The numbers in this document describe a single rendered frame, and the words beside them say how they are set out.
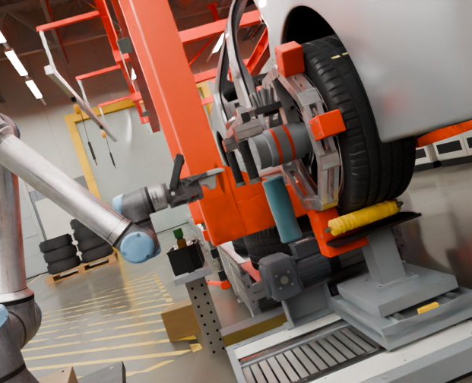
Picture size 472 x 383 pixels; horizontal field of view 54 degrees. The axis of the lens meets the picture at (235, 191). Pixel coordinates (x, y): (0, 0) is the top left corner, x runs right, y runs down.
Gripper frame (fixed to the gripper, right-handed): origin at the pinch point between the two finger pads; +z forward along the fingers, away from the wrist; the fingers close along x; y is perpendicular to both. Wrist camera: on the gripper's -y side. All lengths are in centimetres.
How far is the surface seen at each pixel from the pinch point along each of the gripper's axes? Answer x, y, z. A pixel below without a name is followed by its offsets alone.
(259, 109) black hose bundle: 4.6, -14.1, 17.5
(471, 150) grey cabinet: -406, 66, 371
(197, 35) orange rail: -609, -244, 107
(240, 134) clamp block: 2.3, -8.8, 9.5
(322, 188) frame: 1.8, 17.1, 30.2
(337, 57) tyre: 9, -22, 46
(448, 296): 5, 66, 59
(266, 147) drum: -10.8, -2.7, 19.3
